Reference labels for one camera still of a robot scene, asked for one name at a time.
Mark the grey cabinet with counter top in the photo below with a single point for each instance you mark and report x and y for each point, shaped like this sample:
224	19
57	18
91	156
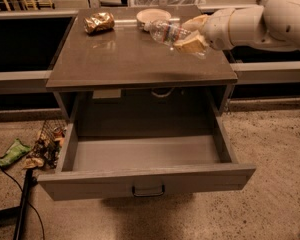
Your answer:
126	57

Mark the grey horizontal railing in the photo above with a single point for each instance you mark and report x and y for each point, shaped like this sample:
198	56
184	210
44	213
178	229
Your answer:
23	82

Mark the green snack bag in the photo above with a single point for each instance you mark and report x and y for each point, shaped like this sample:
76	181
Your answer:
16	151

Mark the white paper bowl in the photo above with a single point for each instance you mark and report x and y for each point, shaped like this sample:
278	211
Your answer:
149	15

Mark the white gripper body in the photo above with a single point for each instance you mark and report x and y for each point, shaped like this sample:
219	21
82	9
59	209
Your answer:
216	29

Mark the clear plastic water bottle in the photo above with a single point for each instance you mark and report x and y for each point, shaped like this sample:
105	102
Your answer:
167	33

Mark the black metal stand leg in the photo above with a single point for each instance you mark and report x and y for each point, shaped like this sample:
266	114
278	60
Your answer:
16	216

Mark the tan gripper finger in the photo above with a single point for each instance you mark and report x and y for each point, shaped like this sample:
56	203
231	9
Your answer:
196	23
193	43

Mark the grey open top drawer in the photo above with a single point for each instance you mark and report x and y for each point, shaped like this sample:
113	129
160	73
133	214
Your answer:
105	158

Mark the gold crumpled chip bag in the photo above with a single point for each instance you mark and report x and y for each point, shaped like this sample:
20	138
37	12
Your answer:
98	22

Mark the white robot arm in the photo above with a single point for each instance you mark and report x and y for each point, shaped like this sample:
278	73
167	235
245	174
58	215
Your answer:
273	26

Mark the black drawer handle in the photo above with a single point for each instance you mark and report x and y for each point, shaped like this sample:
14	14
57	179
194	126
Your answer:
148	192

